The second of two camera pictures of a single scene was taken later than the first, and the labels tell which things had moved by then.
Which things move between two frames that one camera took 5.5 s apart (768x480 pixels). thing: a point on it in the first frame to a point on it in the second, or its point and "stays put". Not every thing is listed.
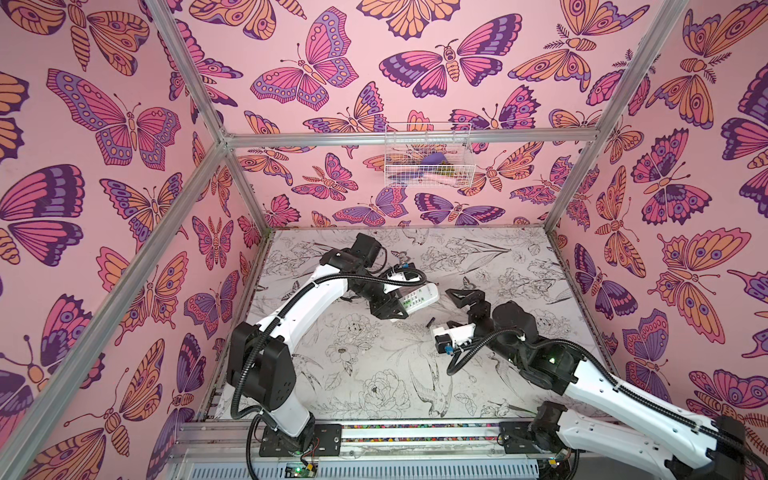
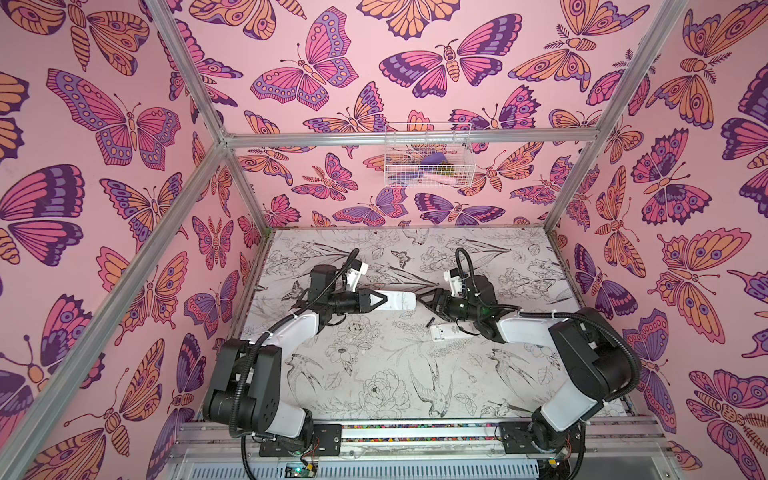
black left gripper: x=384 y=307 to x=367 y=308
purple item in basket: x=434 y=158 stays put
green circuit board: x=297 y=470 stays put
